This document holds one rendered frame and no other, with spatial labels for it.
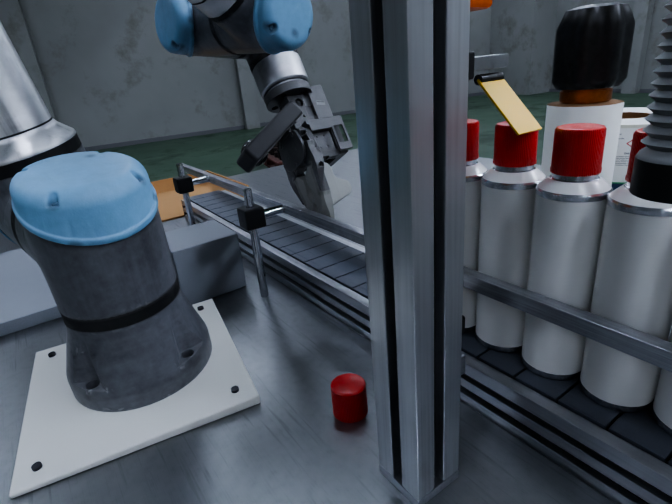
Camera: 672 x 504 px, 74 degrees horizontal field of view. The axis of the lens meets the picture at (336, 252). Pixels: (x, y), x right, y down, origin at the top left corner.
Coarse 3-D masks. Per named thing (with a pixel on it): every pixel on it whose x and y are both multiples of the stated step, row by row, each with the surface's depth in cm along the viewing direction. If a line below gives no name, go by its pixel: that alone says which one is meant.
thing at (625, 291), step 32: (640, 128) 29; (608, 224) 31; (640, 224) 29; (608, 256) 31; (640, 256) 29; (608, 288) 32; (640, 288) 30; (640, 320) 31; (608, 352) 33; (608, 384) 34; (640, 384) 33
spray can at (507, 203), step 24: (504, 144) 36; (528, 144) 35; (504, 168) 37; (528, 168) 36; (504, 192) 36; (528, 192) 36; (480, 216) 40; (504, 216) 37; (528, 216) 37; (480, 240) 40; (504, 240) 38; (528, 240) 37; (480, 264) 41; (504, 264) 38; (528, 264) 38; (480, 312) 42; (504, 312) 40; (480, 336) 43; (504, 336) 41
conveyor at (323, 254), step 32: (224, 192) 108; (288, 224) 82; (320, 256) 67; (352, 256) 66; (352, 288) 57; (480, 352) 42; (512, 352) 42; (544, 384) 37; (576, 384) 38; (608, 416) 34; (640, 416) 33; (640, 448) 31
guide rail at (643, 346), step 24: (192, 168) 96; (240, 192) 77; (312, 216) 59; (360, 240) 51; (480, 288) 38; (504, 288) 36; (528, 312) 35; (552, 312) 33; (576, 312) 32; (600, 336) 31; (624, 336) 29; (648, 336) 29; (648, 360) 29
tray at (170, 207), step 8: (192, 176) 138; (224, 176) 130; (152, 184) 132; (160, 184) 133; (168, 184) 134; (200, 184) 139; (208, 184) 138; (160, 192) 134; (168, 192) 133; (176, 192) 132; (192, 192) 130; (200, 192) 129; (232, 192) 126; (160, 200) 125; (168, 200) 124; (176, 200) 123; (160, 208) 117; (168, 208) 116; (176, 208) 116; (160, 216) 110; (168, 216) 110; (176, 216) 109
